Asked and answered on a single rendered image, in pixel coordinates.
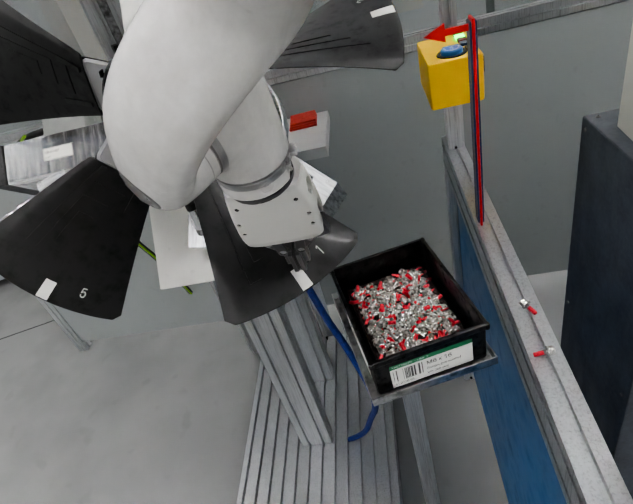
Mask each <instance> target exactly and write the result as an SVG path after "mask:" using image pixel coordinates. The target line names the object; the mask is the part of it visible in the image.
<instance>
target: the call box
mask: <svg viewBox="0 0 633 504"><path fill-rule="evenodd" d="M445 40H446V42H441V41H436V40H431V39H430V40H426V41H422V42H419V43H417V51H418V60H419V69H420V78H421V84H422V86H423V89H424V91H425V94H426V96H427V99H428V101H429V104H430V106H431V109H432V110H438V109H443V108H448V107H452V106H457V105H462V104H466V103H470V89H469V70H468V51H467V50H466V49H465V46H463V52H462V53H460V54H458V55H454V56H448V57H444V56H441V53H440V50H441V49H442V47H446V46H449V45H454V44H459V43H458V42H457V40H456V39H455V38H454V37H453V35H449V36H445ZM478 60H479V87H480V100H483V99H484V97H485V93H484V61H483V53H482V51H481V50H480V49H479V48H478Z"/></svg>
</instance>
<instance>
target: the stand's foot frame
mask: <svg viewBox="0 0 633 504"><path fill-rule="evenodd" d="M322 338H323V341H324V344H325V347H326V350H327V353H328V356H329V359H330V361H331V364H332V367H333V373H332V374H333V380H327V382H326V384H325V381H317V382H316V384H315V382H314V380H313V383H314V385H315V388H316V390H317V393H318V395H319V398H320V400H321V403H322V405H323V408H324V410H325V413H326V415H327V418H328V420H329V423H330V425H331V428H332V435H331V436H332V443H328V444H326V443H325V447H323V445H322V444H318V445H311V443H310V442H309V445H307V446H303V445H302V443H301V441H300V439H299V437H298V435H297V433H296V430H295V428H294V426H293V424H292V422H291V420H290V418H289V416H288V414H287V412H286V410H285V408H284V406H283V403H282V401H281V399H280V397H279V395H278V393H277V391H276V389H275V387H274V385H273V383H272V381H271V379H270V377H269V374H268V372H267V370H266V368H265V366H264V364H263V362H262V360H260V366H259V372H258V378H257V384H256V390H255V396H254V402H253V408H252V414H251V420H250V426H249V432H248V438H247V444H246V450H245V456H244V462H243V468H242V474H241V480H240V486H239V492H238V498H237V504H403V500H402V490H401V480H400V470H399V461H398V451H397V441H396V431H395V421H394V411H393V401H389V402H386V403H383V404H380V405H379V409H378V413H377V415H376V416H375V418H374V420H373V423H372V426H371V428H370V430H369V432H368V433H367V434H366V435H365V436H363V437H362V438H360V439H357V440H355V441H350V442H348V437H350V436H353V435H355V434H357V433H359V432H360V431H362V430H363V429H364V427H365V425H366V422H367V419H368V416H369V414H370V412H371V410H372V402H371V399H370V396H369V393H368V391H367V389H366V387H365V385H364V383H363V381H362V379H361V378H360V376H359V374H358V373H357V371H356V369H355V368H354V366H353V364H352V363H351V361H350V359H349V358H348V356H347V355H346V353H345V352H344V350H343V349H342V347H341V346H340V344H339V343H338V341H337V340H336V338H335V337H334V335H333V336H326V337H322Z"/></svg>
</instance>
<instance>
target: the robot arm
mask: <svg viewBox="0 0 633 504"><path fill-rule="evenodd" d="M314 1H315V0H143V2H142V4H141V5H140V7H139V9H138V10H137V12H136V14H135V16H134V17H133V19H132V21H131V23H130V24H129V26H128V28H127V30H126V32H125V34H124V36H123V38H122V40H121V42H120V44H119V46H118V48H117V50H116V53H115V55H114V58H113V60H112V63H111V66H110V69H109V72H108V76H107V80H106V83H105V88H104V94H103V105H102V108H103V122H104V129H105V133H106V137H107V142H108V145H109V149H110V152H111V155H112V158H113V161H114V163H115V165H116V168H117V170H118V172H119V175H120V177H121V178H122V179H123V181H124V182H125V185H126V186H127V187H128V188H129V189H130V190H131V191H132V192H133V193H134V194H135V195H136V196H137V197H138V198H139V200H141V201H142V202H145V203H146V204H148V205H149V206H151V207H153V208H156V209H159V210H165V211H171V210H177V209H180V208H182V207H184V206H186V205H188V204H189V203H190V202H192V201H193V200H194V199H195V198H196V197H198V196H199V195H200V194H201V193H202V192H203V191H204V190H205V189H206V188H207V187H208V186H209V185H210V184H211V183H212V182H213V181H214V180H215V179H216V180H217V182H218V183H219V185H220V187H221V188H222V190H223V193H224V197H225V201H226V204H227V207H228V210H229V213H230V216H231V218H232V220H233V223H234V225H235V227H236V229H237V231H238V233H239V235H240V236H241V238H242V239H243V241H244V242H245V243H246V244H247V245H248V246H249V247H264V246H265V247H267V248H270V249H273V250H276V251H277V253H278V254H279V255H281V256H284V257H285V259H286V261H287V262H288V264H292V266H293V268H294V270H295V272H299V270H303V271H305V270H307V261H310V260H311V257H310V251H309V248H308V245H309V244H310V243H311V242H312V241H313V240H314V237H319V236H322V235H325V234H328V233H329V232H330V225H329V222H328V221H327V220H326V218H325V217H324V216H323V215H322V213H321V212H322V211H323V204H322V201H321V198H320V196H319V193H318V191H317V189H316V187H315V185H314V183H313V181H312V179H311V177H310V175H309V174H308V172H307V170H306V169H305V167H304V166H303V164H302V163H301V162H300V161H299V159H298V158H296V157H295V156H294V155H297V146H296V144H295V142H293V143H289V141H288V138H287V136H286V133H285V130H284V128H283V125H282V122H281V120H280V117H279V114H278V112H277V109H276V106H275V104H274V101H273V99H272V96H271V93H270V91H269V88H268V85H267V83H266V80H265V77H264V74H265V73H266V72H267V71H268V70H269V68H270V67H271V66H272V65H273V64H274V62H275V61H276V60H277V59H278V58H279V57H280V55H281V54H282V53H283V52H284V50H285V49H286V48H287V47H288V45H289V44H290V43H291V41H292V40H293V39H294V37H295V36H296V34H297V33H298V31H299V30H300V28H301V27H302V25H303V23H304V22H305V20H306V18H307V16H308V14H309V12H310V10H311V8H312V6H313V4H314Z"/></svg>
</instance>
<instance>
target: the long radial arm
mask: <svg viewBox="0 0 633 504"><path fill-rule="evenodd" d="M105 138H106V133H105V129H104V122H101V123H97V124H92V125H88V126H84V127H80V128H76V129H72V130H67V131H63V132H59V133H55V134H51V135H47V136H42V137H38V138H34V139H30V140H26V141H22V142H17V143H13V144H9V145H5V146H4V152H5V160H6V168H7V176H8V184H9V185H12V186H17V187H22V188H27V189H32V190H37V191H39V190H38V187H37V183H38V182H41V181H43V180H44V179H46V178H48V177H50V176H51V175H53V174H55V173H57V172H58V171H59V170H62V169H67V170H71V169H72V168H73V167H75V166H76V165H77V164H79V163H80V162H82V161H83V160H85V159H86V158H88V157H89V156H92V157H95V156H96V154H97V152H98V150H99V149H100V147H101V145H102V143H103V142H104V140H105Z"/></svg>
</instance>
